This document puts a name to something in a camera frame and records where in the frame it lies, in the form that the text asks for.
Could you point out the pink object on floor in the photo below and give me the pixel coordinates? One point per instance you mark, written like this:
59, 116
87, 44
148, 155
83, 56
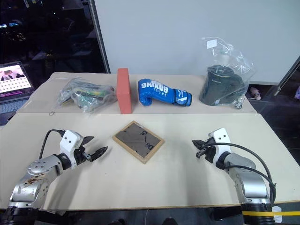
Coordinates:
255, 93

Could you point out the wooden picture frame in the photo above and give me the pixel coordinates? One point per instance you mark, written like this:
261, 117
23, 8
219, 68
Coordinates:
137, 143

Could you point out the blue boxing glove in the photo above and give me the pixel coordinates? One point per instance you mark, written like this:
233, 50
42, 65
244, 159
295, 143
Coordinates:
154, 91

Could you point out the laptop computer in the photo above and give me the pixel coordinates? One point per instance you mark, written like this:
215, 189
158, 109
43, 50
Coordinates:
14, 82

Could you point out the clear bag with green items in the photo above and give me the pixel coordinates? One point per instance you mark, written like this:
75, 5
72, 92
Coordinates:
87, 93

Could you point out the yellow black tape strip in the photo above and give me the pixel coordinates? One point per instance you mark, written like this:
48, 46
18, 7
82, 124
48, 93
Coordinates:
286, 213

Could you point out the red brick block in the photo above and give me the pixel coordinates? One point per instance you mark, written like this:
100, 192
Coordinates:
124, 93

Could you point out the dark rounded shape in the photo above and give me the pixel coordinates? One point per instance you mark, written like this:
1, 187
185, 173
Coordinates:
170, 221

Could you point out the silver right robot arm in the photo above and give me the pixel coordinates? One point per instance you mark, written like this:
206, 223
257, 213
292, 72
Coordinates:
248, 178

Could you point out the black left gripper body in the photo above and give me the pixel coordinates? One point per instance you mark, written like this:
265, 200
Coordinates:
80, 155

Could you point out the black cylindrical pouch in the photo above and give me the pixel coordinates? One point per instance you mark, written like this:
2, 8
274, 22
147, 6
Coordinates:
220, 86

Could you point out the large clear plastic bag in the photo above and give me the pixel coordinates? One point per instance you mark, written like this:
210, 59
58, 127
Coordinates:
239, 63

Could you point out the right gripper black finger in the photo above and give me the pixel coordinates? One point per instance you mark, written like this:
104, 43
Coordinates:
201, 154
199, 144

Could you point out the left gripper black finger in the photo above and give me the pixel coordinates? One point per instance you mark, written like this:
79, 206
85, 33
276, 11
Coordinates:
99, 153
88, 140

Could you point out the grey metal partition post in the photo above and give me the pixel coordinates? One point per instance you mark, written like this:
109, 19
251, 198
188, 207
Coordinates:
100, 35

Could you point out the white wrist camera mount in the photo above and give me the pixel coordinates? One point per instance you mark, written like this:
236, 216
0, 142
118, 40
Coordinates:
221, 140
68, 143

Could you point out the grey slanted board leg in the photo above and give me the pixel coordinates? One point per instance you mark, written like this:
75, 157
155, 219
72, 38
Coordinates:
287, 75

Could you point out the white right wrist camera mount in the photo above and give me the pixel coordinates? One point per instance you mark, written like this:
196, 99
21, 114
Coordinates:
221, 140

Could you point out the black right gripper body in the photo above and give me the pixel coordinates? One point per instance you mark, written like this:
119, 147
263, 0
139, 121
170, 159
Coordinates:
210, 152

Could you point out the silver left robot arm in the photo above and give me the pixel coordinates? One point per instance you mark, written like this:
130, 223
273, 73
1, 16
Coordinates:
35, 173

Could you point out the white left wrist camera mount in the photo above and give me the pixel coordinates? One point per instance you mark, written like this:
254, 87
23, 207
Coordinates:
68, 143

